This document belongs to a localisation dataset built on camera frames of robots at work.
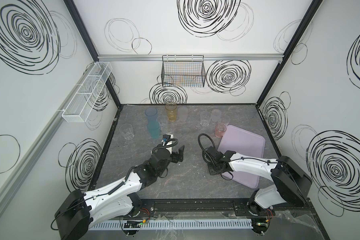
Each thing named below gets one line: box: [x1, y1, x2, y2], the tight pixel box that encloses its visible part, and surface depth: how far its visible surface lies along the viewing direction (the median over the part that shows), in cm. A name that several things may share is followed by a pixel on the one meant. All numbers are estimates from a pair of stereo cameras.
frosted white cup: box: [178, 106, 189, 123], surface depth 111 cm
